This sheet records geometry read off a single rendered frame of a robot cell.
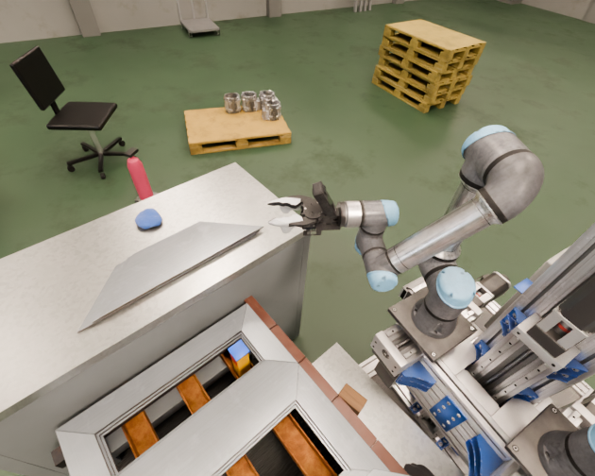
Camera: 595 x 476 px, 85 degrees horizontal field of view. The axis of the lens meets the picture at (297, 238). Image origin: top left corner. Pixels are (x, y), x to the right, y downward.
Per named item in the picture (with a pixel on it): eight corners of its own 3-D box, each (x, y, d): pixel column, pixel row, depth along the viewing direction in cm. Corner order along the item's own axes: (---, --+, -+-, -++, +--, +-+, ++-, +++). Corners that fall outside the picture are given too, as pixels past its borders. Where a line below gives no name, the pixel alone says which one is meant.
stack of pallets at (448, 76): (463, 103, 475) (489, 42, 417) (426, 114, 446) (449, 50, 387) (405, 74, 540) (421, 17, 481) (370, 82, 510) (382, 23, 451)
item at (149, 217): (166, 223, 140) (164, 218, 138) (144, 234, 135) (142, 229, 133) (153, 209, 145) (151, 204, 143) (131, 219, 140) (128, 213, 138)
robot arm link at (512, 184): (574, 202, 70) (384, 299, 94) (544, 171, 77) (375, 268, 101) (561, 173, 64) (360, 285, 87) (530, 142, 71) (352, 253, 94)
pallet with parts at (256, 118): (273, 110, 433) (273, 85, 408) (294, 143, 382) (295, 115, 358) (182, 121, 402) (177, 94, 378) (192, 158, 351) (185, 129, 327)
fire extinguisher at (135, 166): (158, 190, 314) (142, 142, 275) (163, 204, 301) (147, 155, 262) (133, 196, 306) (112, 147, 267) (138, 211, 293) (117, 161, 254)
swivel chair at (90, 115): (127, 139, 370) (90, 38, 295) (144, 169, 335) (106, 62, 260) (63, 154, 344) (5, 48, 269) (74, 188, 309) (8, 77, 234)
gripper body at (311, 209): (300, 236, 93) (342, 235, 95) (302, 218, 86) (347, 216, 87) (298, 215, 98) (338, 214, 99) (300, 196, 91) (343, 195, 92)
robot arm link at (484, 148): (419, 289, 112) (500, 151, 72) (406, 255, 122) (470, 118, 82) (452, 287, 113) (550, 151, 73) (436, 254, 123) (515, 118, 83)
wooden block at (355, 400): (365, 403, 130) (367, 399, 126) (357, 416, 126) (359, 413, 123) (344, 386, 134) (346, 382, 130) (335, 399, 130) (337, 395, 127)
